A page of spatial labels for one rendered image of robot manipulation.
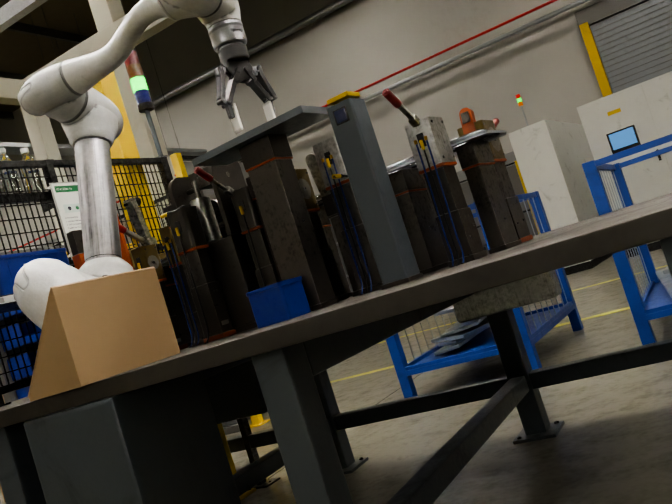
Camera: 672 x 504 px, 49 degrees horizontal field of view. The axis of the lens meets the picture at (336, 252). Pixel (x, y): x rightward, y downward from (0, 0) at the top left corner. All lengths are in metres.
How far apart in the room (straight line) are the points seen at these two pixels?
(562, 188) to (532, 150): 0.63
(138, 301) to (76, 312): 0.17
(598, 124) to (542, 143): 0.71
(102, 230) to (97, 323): 0.46
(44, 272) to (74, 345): 0.29
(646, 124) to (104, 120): 8.22
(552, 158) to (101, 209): 8.24
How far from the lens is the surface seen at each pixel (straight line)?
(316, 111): 1.80
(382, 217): 1.68
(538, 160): 9.99
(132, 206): 2.47
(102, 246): 2.12
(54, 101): 2.21
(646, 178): 9.83
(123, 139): 3.42
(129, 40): 2.01
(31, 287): 1.92
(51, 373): 1.77
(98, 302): 1.76
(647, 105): 9.86
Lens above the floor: 0.73
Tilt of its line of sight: 3 degrees up
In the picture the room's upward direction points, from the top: 18 degrees counter-clockwise
